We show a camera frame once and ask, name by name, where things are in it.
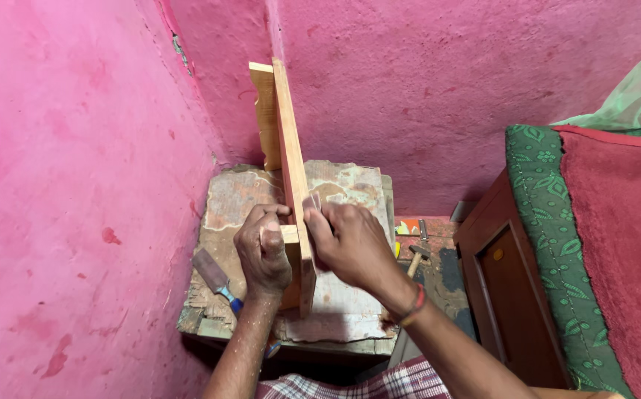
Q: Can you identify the person's left hand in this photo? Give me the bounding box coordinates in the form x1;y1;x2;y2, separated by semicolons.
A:
233;204;294;300

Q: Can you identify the person's right hand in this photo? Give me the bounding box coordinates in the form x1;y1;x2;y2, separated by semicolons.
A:
303;201;405;293

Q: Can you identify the wooden board workpiece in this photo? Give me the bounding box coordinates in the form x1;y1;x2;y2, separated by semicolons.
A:
249;58;318;319

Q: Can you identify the worn wooden work table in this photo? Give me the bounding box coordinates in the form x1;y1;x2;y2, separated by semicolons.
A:
177;160;400;357

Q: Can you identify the red thread wristband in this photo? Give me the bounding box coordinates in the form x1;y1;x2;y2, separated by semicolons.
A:
395;283;427;328

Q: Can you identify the plaid checked lungi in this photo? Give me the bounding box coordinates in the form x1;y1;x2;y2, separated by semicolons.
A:
255;356;453;399

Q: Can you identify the green patterned mattress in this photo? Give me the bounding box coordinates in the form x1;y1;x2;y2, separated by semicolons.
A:
505;124;641;399

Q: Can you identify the red blanket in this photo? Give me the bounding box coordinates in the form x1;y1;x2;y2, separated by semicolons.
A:
552;125;641;399

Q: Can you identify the green mosquito net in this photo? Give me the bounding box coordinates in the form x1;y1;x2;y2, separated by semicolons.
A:
551;33;641;134

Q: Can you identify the blue handled chisel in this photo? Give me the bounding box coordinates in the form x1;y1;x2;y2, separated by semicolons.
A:
192;247;282;360

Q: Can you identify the wooden handled hammer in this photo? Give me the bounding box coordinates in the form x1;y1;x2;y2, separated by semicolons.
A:
406;244;432;279

